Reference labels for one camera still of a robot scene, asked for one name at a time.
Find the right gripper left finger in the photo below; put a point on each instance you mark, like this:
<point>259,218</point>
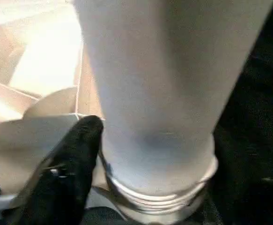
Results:
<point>66,182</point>

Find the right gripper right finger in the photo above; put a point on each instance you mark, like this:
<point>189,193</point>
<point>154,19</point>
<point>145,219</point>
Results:
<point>248,187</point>

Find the white plastic table top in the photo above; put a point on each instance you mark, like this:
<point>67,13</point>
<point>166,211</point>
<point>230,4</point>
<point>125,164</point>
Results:
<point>33,58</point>

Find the white plastic table leg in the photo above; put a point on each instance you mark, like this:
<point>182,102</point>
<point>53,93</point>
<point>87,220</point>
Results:
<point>150,82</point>

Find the black glossy mat cloth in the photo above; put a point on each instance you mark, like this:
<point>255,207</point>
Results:
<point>267,58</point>

